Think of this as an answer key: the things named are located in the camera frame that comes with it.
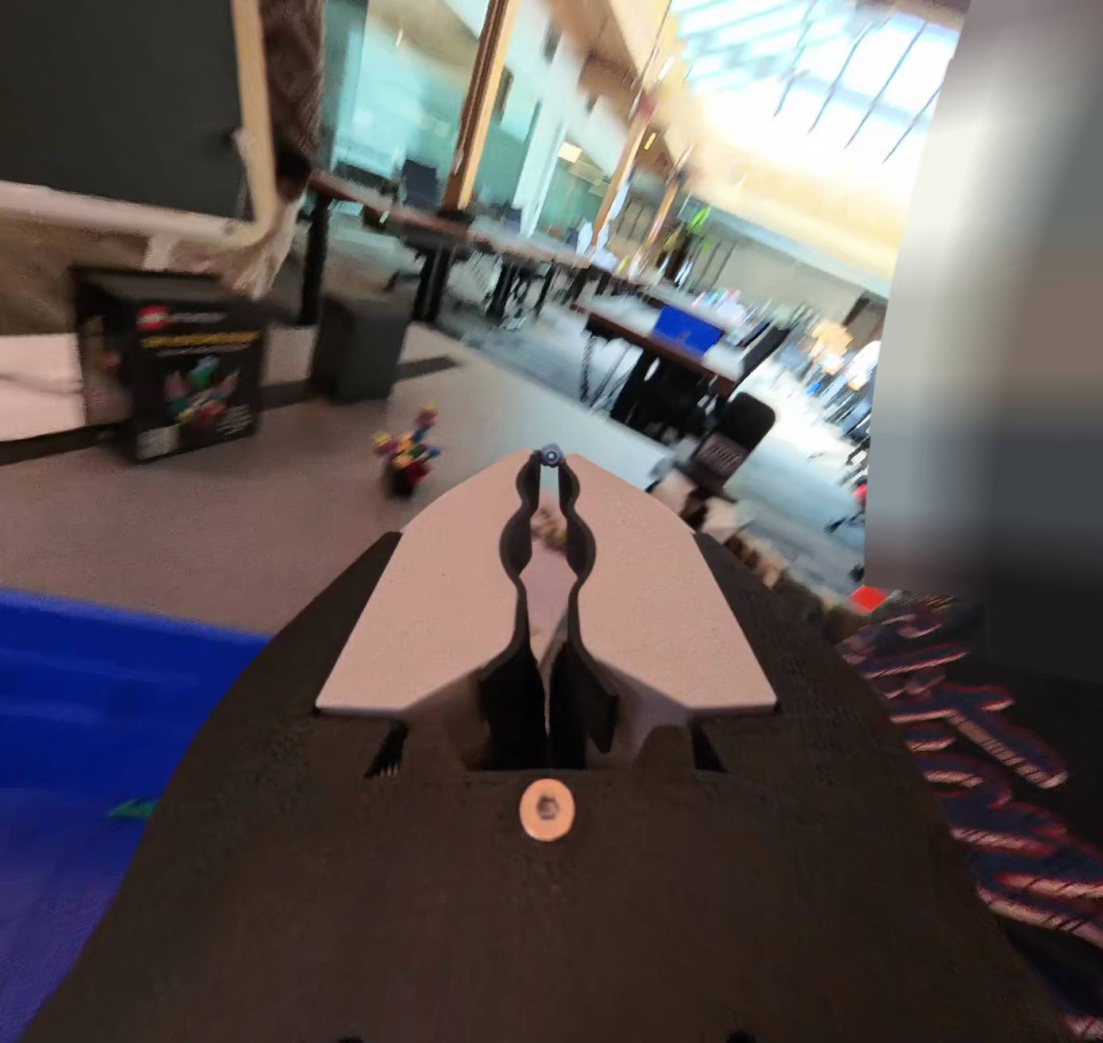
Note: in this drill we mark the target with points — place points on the small white rounded object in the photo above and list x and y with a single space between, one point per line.
35 385

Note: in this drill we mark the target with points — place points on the blue bin on desk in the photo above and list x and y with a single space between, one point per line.
690 328

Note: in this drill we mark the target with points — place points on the wooden post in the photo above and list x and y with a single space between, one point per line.
483 78

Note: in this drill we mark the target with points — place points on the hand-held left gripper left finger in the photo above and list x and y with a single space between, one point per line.
431 621

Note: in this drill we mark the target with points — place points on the lego flower bouquet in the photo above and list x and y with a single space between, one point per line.
407 452

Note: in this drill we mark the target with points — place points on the long wooden desk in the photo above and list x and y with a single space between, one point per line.
431 242

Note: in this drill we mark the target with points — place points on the large blue plastic bin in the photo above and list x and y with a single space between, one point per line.
104 699

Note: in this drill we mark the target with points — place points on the black lego set box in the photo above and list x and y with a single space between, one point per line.
173 363

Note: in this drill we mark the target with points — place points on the large black block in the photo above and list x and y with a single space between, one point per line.
357 346

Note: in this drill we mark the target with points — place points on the wood edged black board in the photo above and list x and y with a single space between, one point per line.
121 78

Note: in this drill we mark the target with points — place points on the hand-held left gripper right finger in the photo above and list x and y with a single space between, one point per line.
673 613

